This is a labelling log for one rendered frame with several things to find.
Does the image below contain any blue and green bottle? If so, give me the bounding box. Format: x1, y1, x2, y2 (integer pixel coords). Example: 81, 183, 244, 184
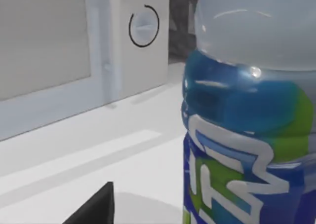
181, 0, 316, 224

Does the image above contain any pale microwave knob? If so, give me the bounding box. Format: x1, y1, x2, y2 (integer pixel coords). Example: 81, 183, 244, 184
128, 4, 160, 48

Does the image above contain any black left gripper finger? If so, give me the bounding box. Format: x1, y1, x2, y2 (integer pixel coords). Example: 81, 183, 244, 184
62, 181, 116, 224

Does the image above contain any pale microwave door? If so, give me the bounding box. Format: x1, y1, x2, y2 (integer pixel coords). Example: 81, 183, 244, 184
0, 0, 106, 143

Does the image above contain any pale microwave oven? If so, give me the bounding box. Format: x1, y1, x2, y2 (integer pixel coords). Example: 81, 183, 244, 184
0, 0, 170, 143

